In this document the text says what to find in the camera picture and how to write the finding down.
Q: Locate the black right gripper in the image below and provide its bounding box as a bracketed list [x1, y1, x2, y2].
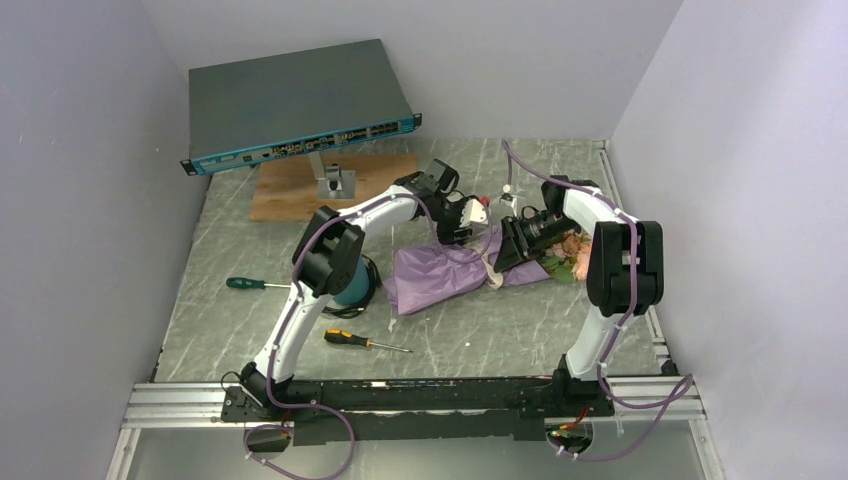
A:
[494, 212, 580, 273]

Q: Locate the beige ribbon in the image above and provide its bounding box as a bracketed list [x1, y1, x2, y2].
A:
[480, 251, 504, 290]

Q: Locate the purple flower bouquet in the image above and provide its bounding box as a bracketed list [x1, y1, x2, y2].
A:
[383, 229, 592, 315]

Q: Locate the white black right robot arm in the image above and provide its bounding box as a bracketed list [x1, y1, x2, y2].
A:
[493, 176, 664, 415]

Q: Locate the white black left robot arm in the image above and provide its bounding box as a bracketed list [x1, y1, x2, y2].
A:
[240, 160, 491, 420]

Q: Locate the teal vase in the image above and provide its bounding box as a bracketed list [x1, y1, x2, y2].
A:
[332, 255, 371, 308]

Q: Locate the grey metal stand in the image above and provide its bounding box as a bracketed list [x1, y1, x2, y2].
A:
[308, 152, 357, 200]

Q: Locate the brown wooden board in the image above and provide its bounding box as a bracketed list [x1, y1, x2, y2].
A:
[249, 153, 418, 222]

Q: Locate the orange black screwdriver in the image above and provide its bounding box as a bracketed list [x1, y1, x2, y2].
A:
[323, 329, 412, 353]

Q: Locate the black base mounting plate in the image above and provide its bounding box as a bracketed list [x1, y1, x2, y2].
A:
[221, 371, 615, 446]

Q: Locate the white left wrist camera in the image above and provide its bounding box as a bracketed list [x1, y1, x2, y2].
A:
[459, 196, 491, 229]

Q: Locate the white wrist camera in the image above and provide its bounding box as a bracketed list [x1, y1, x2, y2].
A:
[499, 184, 520, 209]
[459, 196, 491, 229]

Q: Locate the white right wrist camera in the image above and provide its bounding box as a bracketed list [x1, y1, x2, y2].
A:
[499, 184, 520, 209]

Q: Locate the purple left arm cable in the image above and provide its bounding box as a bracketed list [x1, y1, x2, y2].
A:
[241, 195, 495, 480]

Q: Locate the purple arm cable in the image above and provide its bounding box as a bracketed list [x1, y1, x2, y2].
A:
[500, 139, 694, 463]
[241, 195, 495, 480]

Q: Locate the black coiled cable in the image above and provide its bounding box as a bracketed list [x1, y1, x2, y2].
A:
[324, 256, 383, 319]

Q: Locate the green handled screwdriver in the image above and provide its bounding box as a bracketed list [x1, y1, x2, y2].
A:
[225, 277, 289, 290]

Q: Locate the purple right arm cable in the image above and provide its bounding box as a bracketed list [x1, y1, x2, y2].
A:
[500, 139, 694, 463]

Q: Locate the grey teal network switch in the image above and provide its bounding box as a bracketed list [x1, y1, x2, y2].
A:
[181, 39, 422, 176]

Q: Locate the aluminium frame rail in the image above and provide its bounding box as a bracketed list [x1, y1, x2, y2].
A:
[107, 376, 726, 479]

